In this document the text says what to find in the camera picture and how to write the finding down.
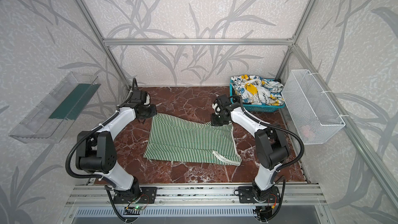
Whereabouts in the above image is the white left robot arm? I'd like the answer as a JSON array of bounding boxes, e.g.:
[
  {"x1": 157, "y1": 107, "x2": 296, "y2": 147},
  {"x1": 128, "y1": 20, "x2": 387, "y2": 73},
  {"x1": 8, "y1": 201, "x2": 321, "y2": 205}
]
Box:
[{"x1": 73, "y1": 103, "x2": 157, "y2": 198}]

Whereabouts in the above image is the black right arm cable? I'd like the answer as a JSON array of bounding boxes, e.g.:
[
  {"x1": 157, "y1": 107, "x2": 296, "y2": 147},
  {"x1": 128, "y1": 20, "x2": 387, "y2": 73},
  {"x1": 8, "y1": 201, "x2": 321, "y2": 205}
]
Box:
[{"x1": 228, "y1": 94, "x2": 305, "y2": 175}]

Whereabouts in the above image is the green white striped shirt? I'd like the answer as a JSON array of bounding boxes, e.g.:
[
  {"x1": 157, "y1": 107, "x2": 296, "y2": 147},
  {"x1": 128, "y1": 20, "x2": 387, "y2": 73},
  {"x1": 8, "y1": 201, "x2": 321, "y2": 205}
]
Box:
[{"x1": 143, "y1": 113, "x2": 241, "y2": 166}]

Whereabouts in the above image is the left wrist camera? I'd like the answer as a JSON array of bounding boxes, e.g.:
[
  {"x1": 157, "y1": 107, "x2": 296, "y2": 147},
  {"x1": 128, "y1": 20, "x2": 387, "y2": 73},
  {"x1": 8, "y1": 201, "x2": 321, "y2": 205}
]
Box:
[{"x1": 126, "y1": 90, "x2": 150, "y2": 106}]

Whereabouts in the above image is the clear plastic wall tray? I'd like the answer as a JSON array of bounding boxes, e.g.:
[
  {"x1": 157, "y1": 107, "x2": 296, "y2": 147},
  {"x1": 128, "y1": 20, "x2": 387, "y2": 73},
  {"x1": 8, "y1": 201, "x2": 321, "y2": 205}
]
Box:
[{"x1": 9, "y1": 72, "x2": 101, "y2": 144}]

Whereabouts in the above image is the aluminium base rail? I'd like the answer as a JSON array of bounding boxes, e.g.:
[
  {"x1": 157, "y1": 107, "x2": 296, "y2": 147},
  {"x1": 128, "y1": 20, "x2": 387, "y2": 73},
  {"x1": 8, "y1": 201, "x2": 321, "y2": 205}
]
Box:
[{"x1": 65, "y1": 183, "x2": 327, "y2": 218}]

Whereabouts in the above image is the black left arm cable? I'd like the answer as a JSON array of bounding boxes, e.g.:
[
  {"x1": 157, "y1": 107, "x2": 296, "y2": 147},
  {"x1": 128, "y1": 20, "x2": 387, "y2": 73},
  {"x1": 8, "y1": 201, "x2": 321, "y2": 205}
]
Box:
[{"x1": 65, "y1": 77, "x2": 139, "y2": 179}]

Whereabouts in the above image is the white yellow blue printed garment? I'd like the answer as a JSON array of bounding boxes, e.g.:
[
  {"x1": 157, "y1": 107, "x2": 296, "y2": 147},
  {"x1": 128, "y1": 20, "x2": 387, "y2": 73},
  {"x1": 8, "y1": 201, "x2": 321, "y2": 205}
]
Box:
[{"x1": 230, "y1": 74, "x2": 285, "y2": 106}]

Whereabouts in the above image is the teal plastic laundry basket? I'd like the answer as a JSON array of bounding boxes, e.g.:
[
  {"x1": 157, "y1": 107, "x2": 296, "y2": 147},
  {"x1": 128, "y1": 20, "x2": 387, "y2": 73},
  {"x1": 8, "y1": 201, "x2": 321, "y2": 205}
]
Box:
[{"x1": 230, "y1": 85, "x2": 286, "y2": 113}]

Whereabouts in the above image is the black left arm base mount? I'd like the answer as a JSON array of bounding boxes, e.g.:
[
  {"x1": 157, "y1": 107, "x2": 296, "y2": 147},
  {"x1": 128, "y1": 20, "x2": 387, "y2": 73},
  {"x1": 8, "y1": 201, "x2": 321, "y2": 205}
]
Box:
[{"x1": 113, "y1": 187, "x2": 158, "y2": 204}]

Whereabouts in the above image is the white wire mesh basket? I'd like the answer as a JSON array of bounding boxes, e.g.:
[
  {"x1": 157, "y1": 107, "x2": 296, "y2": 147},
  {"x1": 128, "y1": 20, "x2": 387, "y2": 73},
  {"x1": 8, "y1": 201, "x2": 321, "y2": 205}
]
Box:
[{"x1": 282, "y1": 69, "x2": 345, "y2": 145}]

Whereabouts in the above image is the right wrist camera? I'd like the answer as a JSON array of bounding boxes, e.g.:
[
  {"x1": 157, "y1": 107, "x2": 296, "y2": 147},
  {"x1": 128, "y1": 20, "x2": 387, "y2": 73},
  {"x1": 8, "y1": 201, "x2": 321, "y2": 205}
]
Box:
[{"x1": 212, "y1": 94, "x2": 232, "y2": 114}]

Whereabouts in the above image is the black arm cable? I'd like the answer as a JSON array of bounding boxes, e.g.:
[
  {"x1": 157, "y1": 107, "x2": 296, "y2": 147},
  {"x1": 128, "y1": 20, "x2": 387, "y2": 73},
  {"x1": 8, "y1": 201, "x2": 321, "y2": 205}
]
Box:
[
  {"x1": 65, "y1": 77, "x2": 139, "y2": 179},
  {"x1": 228, "y1": 94, "x2": 305, "y2": 175}
]

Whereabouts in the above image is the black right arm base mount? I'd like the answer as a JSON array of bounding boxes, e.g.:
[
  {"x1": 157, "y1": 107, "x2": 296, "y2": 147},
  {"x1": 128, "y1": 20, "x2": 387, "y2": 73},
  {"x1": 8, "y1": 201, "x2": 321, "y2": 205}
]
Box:
[{"x1": 237, "y1": 185, "x2": 280, "y2": 205}]

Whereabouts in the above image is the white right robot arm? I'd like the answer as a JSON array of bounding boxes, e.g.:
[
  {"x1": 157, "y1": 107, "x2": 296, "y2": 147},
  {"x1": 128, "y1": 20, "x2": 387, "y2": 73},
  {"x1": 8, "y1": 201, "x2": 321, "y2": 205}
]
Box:
[{"x1": 211, "y1": 103, "x2": 290, "y2": 198}]

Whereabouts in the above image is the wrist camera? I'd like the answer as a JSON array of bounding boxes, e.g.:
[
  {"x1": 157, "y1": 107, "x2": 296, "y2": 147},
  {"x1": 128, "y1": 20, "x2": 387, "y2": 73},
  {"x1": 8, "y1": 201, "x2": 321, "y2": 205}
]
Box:
[
  {"x1": 212, "y1": 94, "x2": 232, "y2": 114},
  {"x1": 126, "y1": 90, "x2": 150, "y2": 106}
]

